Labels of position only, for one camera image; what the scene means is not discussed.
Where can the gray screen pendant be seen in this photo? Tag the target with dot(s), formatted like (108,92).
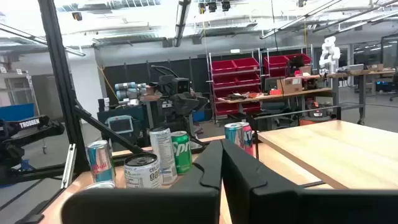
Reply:
(119,125)

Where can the wooden workbench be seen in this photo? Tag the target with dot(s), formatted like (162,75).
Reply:
(360,73)
(280,96)

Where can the cardboard box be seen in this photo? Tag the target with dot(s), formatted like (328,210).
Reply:
(289,84)

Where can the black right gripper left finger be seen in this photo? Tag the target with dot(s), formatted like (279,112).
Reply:
(140,205)

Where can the metal rack red bins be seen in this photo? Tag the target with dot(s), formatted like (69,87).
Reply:
(234,67)
(276,62)

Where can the blue silver Red Bull can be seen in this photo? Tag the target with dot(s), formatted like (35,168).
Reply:
(233,133)
(99,161)

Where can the black hanging light bar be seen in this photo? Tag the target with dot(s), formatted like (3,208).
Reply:
(182,21)

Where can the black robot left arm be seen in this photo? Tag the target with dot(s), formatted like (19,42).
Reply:
(31,124)

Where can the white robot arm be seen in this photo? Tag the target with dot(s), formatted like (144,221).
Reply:
(329,53)

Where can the orange shop vacuum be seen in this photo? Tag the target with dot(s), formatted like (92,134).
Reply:
(315,120)

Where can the gray blue robot arm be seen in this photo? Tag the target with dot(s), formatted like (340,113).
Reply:
(127,90)

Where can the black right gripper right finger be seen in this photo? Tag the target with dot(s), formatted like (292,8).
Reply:
(311,208)

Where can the black mobile robot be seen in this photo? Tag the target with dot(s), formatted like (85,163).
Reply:
(180,102)

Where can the black partition wall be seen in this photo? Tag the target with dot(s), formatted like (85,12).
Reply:
(136,74)

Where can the silver aluminium bracket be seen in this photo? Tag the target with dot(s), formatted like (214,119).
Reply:
(68,165)

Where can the black aluminium table frame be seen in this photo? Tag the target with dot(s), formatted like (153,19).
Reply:
(60,77)

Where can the green Sprite can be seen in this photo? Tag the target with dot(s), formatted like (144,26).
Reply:
(182,152)

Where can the white Celsius can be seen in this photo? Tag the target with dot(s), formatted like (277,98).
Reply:
(141,174)
(162,146)

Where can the blue panel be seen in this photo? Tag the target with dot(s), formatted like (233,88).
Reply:
(17,112)

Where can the black office chair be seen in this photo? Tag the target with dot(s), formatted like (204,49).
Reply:
(273,109)

